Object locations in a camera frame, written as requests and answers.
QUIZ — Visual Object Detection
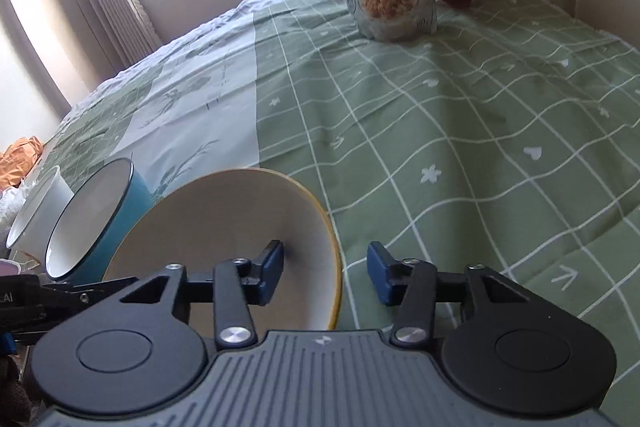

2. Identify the teal bowl white inside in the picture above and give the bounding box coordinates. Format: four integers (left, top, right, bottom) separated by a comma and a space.
44, 158, 153, 284

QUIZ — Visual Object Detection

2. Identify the orange cloth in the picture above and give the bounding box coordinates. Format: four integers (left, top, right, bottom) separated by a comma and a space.
0, 136, 43, 192

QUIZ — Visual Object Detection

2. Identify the white lace cloth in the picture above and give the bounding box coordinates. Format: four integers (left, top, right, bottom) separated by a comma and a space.
0, 186, 29, 230

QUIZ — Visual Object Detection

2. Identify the cream bowl with yellow rim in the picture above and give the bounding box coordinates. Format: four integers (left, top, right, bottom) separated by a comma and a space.
105, 169, 342, 335

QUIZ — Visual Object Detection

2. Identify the green checked bed sheet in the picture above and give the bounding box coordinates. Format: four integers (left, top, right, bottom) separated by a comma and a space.
42, 0, 639, 426

